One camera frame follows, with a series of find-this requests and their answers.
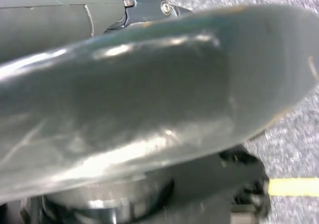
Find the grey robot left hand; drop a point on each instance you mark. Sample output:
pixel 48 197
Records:
pixel 50 17

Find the gold tape strip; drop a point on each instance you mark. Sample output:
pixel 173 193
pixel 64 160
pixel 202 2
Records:
pixel 294 186

